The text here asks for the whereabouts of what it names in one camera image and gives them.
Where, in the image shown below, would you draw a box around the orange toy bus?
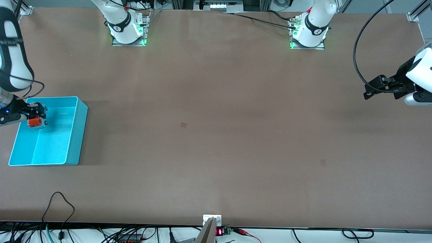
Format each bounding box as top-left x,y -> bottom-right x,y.
28,115 -> 48,131

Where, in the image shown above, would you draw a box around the blue plastic box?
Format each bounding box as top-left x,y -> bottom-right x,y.
8,96 -> 89,166

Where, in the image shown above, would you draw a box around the black orange power strip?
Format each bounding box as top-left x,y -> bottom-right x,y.
117,234 -> 143,243

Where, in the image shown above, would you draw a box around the lit equipment rack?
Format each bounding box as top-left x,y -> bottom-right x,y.
194,0 -> 244,11

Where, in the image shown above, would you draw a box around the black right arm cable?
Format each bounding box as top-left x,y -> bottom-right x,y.
10,0 -> 45,100

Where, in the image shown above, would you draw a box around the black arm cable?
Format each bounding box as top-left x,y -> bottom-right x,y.
10,0 -> 45,100
353,0 -> 407,94

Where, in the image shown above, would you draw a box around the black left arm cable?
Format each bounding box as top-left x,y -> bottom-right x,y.
353,0 -> 407,94

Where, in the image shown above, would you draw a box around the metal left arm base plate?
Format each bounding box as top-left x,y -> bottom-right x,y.
289,15 -> 325,50

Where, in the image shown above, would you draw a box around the thin black looped cable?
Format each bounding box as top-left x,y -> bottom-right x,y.
42,191 -> 76,241

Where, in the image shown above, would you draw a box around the thick black table cable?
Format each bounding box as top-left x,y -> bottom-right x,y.
221,10 -> 299,30

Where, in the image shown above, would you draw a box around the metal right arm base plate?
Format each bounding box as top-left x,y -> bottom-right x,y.
112,9 -> 151,47

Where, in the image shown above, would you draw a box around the coiled black cable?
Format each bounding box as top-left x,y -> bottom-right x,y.
341,228 -> 375,240

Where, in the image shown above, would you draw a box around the white metal edge bracket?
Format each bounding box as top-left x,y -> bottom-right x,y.
203,215 -> 222,227

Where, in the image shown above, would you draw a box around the red clip wires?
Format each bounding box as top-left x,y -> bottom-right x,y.
233,227 -> 262,243

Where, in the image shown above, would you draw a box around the grey metal camera bar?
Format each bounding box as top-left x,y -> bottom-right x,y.
194,217 -> 217,243

